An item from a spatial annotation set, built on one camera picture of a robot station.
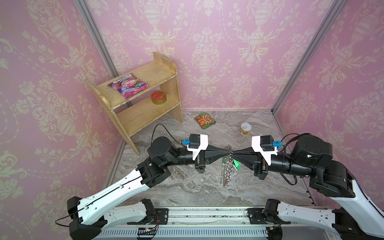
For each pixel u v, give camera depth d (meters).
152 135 1.06
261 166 0.40
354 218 0.40
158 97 0.95
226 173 0.44
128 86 0.69
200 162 0.42
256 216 0.73
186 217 0.76
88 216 0.38
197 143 0.36
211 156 0.43
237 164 0.47
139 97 0.70
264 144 0.35
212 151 0.43
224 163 0.44
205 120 1.13
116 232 0.71
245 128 1.03
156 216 0.74
